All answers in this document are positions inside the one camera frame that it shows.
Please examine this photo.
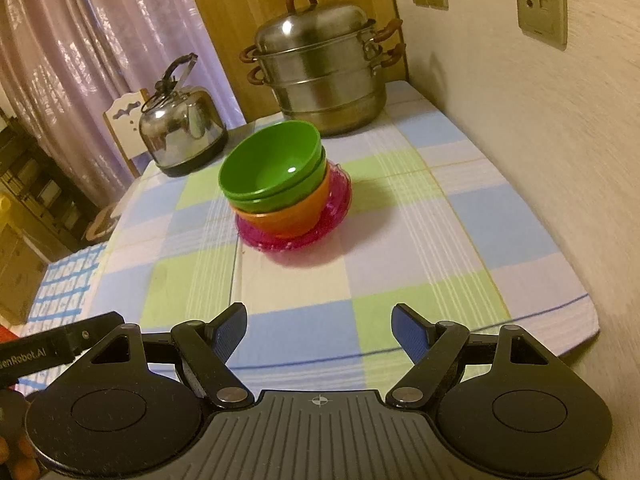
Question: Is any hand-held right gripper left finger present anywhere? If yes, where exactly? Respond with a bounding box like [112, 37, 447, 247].
[87, 302, 253, 408]

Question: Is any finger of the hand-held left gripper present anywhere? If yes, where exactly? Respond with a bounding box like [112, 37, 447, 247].
[62, 311, 125, 356]

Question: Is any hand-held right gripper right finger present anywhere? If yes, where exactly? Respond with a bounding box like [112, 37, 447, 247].
[386, 302, 551, 408]

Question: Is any pink divided plate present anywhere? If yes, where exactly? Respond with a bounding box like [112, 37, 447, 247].
[236, 160, 353, 252]

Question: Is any orange plastic bowl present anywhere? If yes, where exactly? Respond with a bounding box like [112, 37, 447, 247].
[236, 169, 332, 239]

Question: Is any green plastic bowl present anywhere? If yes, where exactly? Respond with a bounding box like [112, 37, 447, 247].
[218, 121, 323, 200]
[229, 146, 328, 214]

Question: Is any person's left hand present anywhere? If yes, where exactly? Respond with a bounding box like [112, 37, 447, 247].
[0, 436, 41, 480]

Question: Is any blue white checkered cloth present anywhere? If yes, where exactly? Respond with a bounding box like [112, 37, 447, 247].
[15, 242, 108, 341]

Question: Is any pastel checkered tablecloth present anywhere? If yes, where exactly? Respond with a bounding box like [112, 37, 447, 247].
[90, 79, 603, 396]

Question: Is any black shelf rack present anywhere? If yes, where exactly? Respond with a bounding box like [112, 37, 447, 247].
[0, 110, 96, 261]

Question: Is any white wooden chair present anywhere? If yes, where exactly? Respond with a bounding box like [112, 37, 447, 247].
[102, 88, 151, 178]

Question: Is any stainless steel kettle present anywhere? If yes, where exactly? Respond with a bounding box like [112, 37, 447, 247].
[138, 53, 229, 178]

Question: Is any stainless steel steamer pot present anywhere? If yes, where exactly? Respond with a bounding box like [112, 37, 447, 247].
[239, 0, 407, 137]

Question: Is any pink patterned curtain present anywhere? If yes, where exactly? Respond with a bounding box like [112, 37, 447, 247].
[0, 0, 246, 181]

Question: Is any wooden wall panel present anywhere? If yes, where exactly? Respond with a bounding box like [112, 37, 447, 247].
[177, 0, 411, 123]

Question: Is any beige wall outlet plate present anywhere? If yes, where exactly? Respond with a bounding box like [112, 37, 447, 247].
[513, 0, 568, 52]

